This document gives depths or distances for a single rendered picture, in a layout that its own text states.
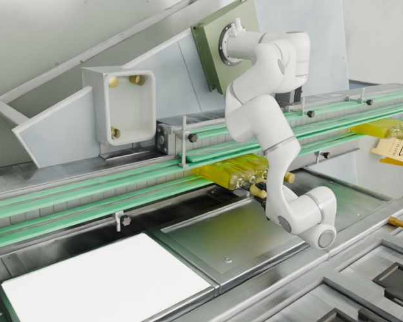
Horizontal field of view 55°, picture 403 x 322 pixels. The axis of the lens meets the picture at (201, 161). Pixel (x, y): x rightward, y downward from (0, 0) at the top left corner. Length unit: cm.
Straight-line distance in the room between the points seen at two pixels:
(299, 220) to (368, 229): 50
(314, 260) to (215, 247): 28
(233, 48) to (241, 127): 52
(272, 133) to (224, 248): 39
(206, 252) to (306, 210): 34
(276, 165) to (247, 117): 13
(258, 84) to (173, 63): 48
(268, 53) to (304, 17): 91
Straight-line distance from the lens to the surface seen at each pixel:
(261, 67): 101
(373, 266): 127
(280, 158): 92
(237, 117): 96
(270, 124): 93
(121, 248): 115
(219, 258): 111
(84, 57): 185
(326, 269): 117
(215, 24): 142
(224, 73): 147
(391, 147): 454
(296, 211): 92
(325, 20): 205
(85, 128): 128
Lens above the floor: 189
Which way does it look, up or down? 46 degrees down
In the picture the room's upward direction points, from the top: 114 degrees clockwise
